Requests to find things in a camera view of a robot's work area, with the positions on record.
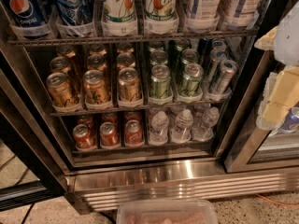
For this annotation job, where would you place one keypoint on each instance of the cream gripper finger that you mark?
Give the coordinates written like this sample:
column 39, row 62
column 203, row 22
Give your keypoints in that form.
column 280, row 94
column 267, row 41

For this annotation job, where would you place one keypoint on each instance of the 7up can shelf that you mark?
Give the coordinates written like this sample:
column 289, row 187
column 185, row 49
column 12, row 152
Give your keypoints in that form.
column 160, row 10
column 119, row 11

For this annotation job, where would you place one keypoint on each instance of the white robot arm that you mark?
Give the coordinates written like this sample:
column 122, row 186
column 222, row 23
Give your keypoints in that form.
column 287, row 40

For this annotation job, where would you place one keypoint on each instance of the white can far right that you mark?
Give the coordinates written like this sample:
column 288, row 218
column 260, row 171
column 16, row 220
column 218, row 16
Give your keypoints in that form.
column 243, row 0

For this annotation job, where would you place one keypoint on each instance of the silver slim can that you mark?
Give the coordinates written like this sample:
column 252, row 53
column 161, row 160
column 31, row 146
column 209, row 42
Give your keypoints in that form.
column 225, row 72
column 216, row 56

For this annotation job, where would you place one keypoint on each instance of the silver slim can front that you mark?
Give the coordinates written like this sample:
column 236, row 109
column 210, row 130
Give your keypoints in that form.
column 225, row 72

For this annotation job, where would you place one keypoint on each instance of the white can top shelf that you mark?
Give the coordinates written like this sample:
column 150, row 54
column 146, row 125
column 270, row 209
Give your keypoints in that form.
column 202, row 9

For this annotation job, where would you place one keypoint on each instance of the green can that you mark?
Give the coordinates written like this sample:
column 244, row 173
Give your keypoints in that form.
column 158, row 57
column 160, row 82
column 191, row 79
column 189, row 56

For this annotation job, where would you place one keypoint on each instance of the green can front right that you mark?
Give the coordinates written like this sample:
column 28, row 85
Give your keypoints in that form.
column 191, row 79

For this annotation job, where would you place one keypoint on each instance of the green can front left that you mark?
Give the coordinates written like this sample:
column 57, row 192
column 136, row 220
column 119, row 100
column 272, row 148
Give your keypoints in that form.
column 160, row 82

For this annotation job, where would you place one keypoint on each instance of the gold can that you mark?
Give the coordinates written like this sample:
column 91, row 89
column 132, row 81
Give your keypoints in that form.
column 61, row 90
column 125, row 60
column 61, row 64
column 129, row 85
column 95, row 87
column 97, row 62

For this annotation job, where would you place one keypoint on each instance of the gold can front right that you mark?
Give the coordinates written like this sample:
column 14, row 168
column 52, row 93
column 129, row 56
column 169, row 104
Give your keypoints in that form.
column 129, row 85

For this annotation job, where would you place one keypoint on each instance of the red can front right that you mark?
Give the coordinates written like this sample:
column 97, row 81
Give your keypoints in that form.
column 133, row 132

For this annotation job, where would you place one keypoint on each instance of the red can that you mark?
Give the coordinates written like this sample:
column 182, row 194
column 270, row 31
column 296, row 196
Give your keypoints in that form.
column 109, row 135
column 83, row 136
column 133, row 132

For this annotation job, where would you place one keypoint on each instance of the stainless steel fridge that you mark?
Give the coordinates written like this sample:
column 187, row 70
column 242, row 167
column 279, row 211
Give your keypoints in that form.
column 239, row 159

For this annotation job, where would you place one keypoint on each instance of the red can front middle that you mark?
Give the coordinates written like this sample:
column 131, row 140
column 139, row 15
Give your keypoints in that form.
column 109, row 135

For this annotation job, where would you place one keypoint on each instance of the gold can front middle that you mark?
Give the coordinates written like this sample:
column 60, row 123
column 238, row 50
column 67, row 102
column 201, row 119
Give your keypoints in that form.
column 95, row 87

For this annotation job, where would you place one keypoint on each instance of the red can front left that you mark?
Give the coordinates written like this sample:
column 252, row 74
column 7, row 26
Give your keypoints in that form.
column 83, row 136

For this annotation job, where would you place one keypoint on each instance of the gold can front left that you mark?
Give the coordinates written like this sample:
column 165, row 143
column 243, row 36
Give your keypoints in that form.
column 61, row 90

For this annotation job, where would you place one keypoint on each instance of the open fridge door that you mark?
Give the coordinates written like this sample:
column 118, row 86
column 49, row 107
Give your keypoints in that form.
column 41, row 177

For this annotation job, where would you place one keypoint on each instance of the water bottle right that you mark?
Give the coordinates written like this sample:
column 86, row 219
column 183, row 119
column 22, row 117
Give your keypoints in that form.
column 203, row 129

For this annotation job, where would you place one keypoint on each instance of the water bottle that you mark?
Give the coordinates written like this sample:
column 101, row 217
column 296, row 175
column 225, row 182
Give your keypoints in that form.
column 158, row 132
column 203, row 129
column 181, row 131

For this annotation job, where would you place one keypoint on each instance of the water bottle middle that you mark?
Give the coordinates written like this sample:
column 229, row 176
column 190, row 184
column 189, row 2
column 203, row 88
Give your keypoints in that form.
column 181, row 131

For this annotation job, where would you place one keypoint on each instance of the water bottle left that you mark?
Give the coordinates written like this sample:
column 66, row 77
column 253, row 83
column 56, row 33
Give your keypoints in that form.
column 158, row 132

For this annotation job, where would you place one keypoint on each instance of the clear plastic container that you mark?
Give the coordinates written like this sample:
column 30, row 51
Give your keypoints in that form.
column 166, row 211

